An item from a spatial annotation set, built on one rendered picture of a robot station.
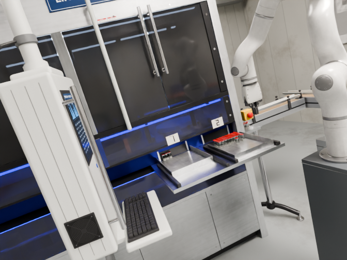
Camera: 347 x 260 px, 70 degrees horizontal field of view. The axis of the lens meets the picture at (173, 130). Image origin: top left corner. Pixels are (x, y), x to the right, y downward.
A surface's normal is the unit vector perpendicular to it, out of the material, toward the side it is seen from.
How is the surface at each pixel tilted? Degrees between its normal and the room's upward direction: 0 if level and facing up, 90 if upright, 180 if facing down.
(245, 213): 90
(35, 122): 90
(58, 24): 90
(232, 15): 90
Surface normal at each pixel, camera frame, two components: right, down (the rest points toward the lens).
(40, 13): 0.32, 0.12
